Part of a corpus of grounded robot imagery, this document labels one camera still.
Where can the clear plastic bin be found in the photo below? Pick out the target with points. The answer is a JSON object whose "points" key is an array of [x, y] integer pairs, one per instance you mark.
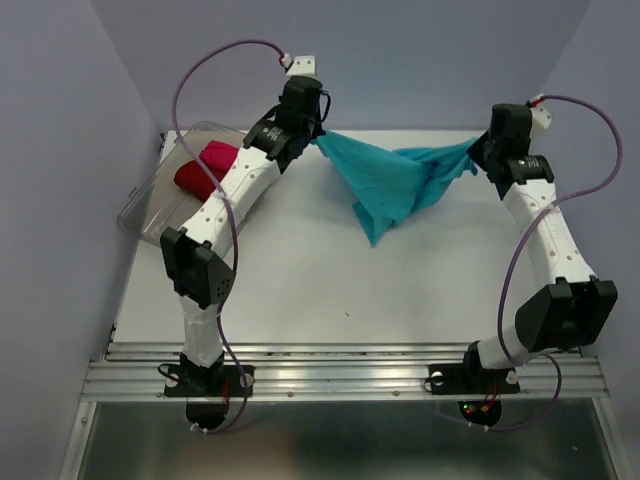
{"points": [[158, 202]]}

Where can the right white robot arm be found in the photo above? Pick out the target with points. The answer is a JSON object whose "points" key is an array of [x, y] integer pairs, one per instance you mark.
{"points": [[572, 304]]}

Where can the turquoise t shirt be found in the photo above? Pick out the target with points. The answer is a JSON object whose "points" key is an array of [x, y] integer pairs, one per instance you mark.
{"points": [[391, 185]]}

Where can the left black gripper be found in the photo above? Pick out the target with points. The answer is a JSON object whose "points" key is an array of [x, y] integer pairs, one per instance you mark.
{"points": [[318, 129]]}

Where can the aluminium mounting rail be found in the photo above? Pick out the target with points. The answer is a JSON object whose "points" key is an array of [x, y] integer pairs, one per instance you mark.
{"points": [[291, 372]]}

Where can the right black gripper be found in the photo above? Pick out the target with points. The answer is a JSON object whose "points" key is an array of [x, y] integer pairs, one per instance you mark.
{"points": [[476, 150]]}

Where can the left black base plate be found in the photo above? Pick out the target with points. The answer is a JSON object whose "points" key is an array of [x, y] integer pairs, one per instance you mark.
{"points": [[223, 381]]}

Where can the pink rolled shirt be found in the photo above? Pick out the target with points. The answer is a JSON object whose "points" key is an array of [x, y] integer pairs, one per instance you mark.
{"points": [[219, 158]]}

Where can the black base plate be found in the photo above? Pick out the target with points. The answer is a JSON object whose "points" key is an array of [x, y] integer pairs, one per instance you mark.
{"points": [[469, 377], [223, 381]]}

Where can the dark red rolled shirt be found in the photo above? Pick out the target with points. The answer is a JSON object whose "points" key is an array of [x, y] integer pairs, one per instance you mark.
{"points": [[195, 181]]}

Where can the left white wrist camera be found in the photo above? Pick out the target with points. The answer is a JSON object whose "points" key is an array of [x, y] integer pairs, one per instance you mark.
{"points": [[304, 66]]}

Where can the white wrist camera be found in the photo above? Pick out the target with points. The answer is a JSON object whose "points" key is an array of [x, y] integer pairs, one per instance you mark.
{"points": [[541, 120], [304, 66]]}

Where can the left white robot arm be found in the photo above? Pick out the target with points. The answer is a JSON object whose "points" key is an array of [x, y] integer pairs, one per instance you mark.
{"points": [[194, 254]]}

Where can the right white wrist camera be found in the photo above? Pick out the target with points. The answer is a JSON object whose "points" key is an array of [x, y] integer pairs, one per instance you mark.
{"points": [[541, 120]]}

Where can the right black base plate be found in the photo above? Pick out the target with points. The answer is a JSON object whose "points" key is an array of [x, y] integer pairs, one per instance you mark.
{"points": [[469, 377]]}

